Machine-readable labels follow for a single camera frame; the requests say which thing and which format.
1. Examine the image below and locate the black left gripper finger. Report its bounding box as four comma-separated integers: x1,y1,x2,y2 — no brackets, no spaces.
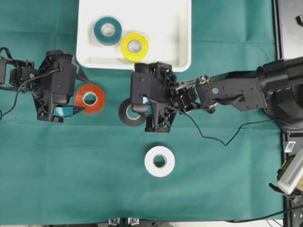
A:
71,56,90,83
53,105,86,117

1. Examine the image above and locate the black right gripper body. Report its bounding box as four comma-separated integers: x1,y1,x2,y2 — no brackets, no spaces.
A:
163,71,201,111

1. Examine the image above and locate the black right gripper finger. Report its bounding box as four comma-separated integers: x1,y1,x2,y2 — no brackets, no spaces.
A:
145,103,177,132
153,62,172,78

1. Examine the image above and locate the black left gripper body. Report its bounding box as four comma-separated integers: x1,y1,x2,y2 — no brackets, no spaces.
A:
31,50,68,122

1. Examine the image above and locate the yellow tape roll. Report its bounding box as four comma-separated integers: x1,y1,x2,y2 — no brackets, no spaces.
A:
121,32,149,62

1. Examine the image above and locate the black tape roll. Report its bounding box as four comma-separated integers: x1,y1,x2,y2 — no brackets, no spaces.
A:
118,98,146,127

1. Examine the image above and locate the green tape roll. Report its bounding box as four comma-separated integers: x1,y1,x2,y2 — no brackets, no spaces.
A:
94,17,122,45

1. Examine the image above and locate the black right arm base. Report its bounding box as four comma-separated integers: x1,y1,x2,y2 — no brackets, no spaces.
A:
264,85,303,131

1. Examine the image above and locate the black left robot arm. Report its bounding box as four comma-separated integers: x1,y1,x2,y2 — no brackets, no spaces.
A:
0,47,90,123

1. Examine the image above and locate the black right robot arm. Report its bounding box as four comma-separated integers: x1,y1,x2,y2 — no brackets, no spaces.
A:
145,57,303,131

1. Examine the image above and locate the red tape roll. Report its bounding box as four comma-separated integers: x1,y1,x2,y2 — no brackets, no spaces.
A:
74,84,106,114

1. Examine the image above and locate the white plastic tray case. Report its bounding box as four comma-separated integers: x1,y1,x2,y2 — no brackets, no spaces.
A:
76,0,192,72

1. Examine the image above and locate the white tape roll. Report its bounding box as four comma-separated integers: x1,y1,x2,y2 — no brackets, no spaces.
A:
144,146,176,177

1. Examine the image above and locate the green table cloth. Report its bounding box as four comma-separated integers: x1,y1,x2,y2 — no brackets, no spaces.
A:
0,0,283,224

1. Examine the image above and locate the grey perforated metal box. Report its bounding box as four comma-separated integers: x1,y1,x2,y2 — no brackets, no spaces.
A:
278,148,303,195

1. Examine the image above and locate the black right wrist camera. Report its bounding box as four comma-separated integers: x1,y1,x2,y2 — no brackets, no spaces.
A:
130,63,166,114

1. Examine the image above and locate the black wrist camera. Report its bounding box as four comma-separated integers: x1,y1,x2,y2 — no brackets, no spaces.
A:
43,53,76,105
130,63,166,114

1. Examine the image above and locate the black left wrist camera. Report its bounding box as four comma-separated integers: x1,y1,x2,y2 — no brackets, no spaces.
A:
43,53,76,105

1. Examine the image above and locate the black left camera cable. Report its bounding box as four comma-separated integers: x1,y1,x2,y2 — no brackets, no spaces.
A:
0,68,60,121

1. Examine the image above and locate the black camera cable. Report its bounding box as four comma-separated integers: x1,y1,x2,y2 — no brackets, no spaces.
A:
146,98,285,147
0,68,60,121

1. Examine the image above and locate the black right camera cable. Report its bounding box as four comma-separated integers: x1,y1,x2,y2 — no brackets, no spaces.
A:
146,98,285,147

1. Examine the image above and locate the black cable bottom right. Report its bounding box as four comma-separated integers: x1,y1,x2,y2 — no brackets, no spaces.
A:
224,204,303,223

